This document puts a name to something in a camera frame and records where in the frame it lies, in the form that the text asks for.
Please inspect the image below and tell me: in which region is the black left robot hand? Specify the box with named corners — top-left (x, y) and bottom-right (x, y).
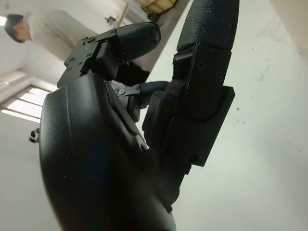
top-left (38, 0), bottom-right (241, 231)

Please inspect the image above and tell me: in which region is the person in cream jacket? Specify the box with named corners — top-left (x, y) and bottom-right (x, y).
top-left (4, 9), bottom-right (151, 87)

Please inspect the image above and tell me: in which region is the small black white object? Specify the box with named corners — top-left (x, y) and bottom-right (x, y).
top-left (28, 128), bottom-right (41, 142)

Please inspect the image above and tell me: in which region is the bright window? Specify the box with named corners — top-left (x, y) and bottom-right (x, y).
top-left (0, 83), bottom-right (53, 123)

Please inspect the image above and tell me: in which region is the wooden crate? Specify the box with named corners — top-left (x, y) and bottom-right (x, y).
top-left (141, 0), bottom-right (179, 14)

